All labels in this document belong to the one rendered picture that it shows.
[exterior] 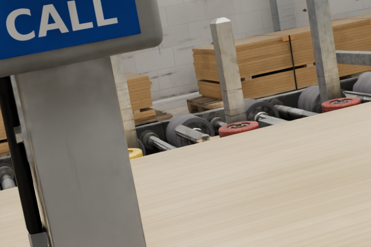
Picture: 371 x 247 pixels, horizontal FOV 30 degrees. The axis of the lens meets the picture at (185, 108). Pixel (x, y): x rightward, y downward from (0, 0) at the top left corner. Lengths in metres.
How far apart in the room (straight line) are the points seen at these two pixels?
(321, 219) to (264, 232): 0.07
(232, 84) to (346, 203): 0.66
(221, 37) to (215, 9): 6.47
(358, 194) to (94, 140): 0.63
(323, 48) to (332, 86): 0.09
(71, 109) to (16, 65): 0.03
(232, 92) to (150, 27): 1.21
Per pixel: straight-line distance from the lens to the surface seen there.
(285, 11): 8.03
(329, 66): 1.55
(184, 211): 0.90
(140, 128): 1.94
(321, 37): 1.54
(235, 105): 1.46
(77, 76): 0.26
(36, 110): 0.26
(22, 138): 0.26
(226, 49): 1.44
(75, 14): 0.24
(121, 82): 1.38
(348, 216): 0.80
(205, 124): 1.86
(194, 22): 7.82
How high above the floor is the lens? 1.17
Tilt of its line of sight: 9 degrees down
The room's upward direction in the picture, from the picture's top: 10 degrees counter-clockwise
